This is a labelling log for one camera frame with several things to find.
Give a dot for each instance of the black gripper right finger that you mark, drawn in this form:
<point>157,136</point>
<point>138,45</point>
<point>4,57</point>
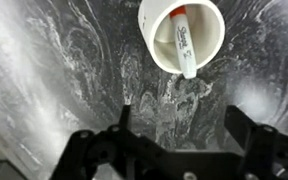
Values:
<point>264,150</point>

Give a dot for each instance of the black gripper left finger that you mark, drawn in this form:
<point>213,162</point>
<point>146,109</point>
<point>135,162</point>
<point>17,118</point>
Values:
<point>130,150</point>

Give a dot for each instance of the white plastic cup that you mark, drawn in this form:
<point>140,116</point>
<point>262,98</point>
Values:
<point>207,30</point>

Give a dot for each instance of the orange-capped white marker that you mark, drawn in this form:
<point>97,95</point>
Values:
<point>185,46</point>

